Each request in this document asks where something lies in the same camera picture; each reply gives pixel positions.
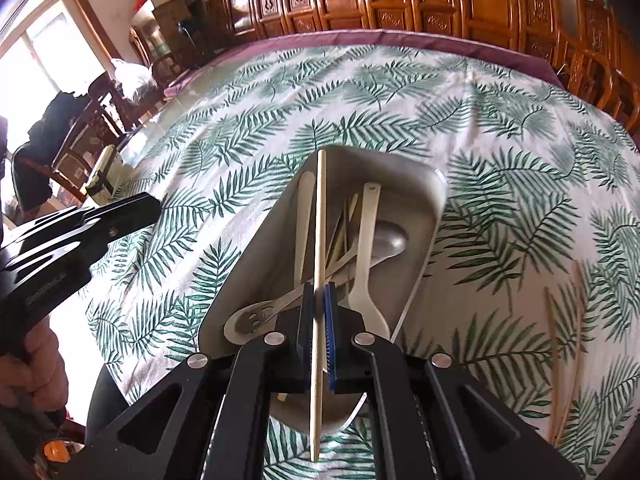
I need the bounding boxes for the window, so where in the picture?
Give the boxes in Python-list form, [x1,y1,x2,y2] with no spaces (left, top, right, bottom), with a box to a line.
[0,0,110,161]

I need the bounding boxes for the dark clothes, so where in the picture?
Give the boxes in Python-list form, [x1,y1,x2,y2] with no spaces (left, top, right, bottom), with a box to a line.
[12,91,97,212]

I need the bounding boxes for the person's left hand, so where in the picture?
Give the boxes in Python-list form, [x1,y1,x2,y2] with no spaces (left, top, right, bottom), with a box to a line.
[0,323,69,414]

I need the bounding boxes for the metal spoon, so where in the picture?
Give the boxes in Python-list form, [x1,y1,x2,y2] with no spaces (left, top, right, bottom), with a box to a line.
[357,219,409,263]

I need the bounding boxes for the white plastic spoon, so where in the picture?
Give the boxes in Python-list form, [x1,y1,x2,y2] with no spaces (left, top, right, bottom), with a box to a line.
[346,182,392,343]
[293,171,316,288]

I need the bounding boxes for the wooden chair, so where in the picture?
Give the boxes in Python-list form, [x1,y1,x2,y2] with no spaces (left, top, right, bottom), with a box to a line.
[15,72,135,207]
[609,66,640,135]
[554,35,617,113]

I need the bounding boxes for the metal fork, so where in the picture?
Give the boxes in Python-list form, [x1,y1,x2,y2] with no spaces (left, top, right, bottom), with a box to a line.
[223,252,361,347]

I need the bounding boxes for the wooden chopstick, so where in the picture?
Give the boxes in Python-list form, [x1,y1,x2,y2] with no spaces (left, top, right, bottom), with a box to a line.
[327,199,352,271]
[556,259,587,448]
[309,149,328,463]
[544,286,559,449]
[337,192,362,263]

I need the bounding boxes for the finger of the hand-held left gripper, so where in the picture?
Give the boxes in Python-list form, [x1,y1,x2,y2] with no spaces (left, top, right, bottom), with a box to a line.
[12,192,162,242]
[0,237,114,287]

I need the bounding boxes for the leaf print tablecloth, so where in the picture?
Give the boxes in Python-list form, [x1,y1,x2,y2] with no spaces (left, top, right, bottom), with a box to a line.
[82,44,640,480]

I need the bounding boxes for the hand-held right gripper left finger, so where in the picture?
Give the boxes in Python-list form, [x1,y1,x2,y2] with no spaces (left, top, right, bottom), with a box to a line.
[60,282,317,480]

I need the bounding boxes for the metal tray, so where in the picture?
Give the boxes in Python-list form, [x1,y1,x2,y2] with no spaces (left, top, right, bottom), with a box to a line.
[197,145,449,436]

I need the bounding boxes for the purple cloth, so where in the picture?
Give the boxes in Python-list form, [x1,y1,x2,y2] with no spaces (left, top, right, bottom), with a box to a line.
[164,29,567,100]

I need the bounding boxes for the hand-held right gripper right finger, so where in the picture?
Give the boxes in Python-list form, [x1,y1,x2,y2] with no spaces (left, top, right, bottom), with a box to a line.
[323,282,586,480]

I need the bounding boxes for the clear plastic bag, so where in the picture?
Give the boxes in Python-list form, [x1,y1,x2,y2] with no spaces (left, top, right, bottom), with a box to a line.
[110,57,157,104]

